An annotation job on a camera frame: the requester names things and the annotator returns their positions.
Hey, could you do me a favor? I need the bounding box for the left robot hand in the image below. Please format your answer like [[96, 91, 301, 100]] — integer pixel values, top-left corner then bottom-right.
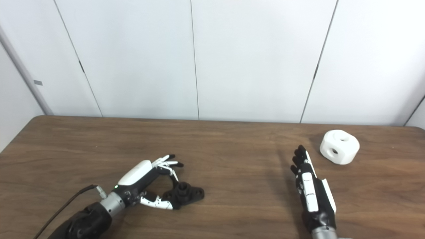
[[113, 154, 184, 210]]

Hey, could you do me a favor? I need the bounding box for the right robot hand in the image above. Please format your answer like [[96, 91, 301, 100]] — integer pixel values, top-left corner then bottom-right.
[[290, 144, 337, 233]]

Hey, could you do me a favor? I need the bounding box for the black holder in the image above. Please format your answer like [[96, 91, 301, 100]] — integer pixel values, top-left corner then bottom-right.
[[162, 182, 205, 210]]

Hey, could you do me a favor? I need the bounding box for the white cube with holes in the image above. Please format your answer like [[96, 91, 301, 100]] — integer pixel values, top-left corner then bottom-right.
[[319, 129, 360, 165]]

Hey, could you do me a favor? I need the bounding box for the grey wall corner post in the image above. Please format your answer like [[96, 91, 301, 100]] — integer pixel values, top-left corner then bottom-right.
[[0, 24, 54, 116]]

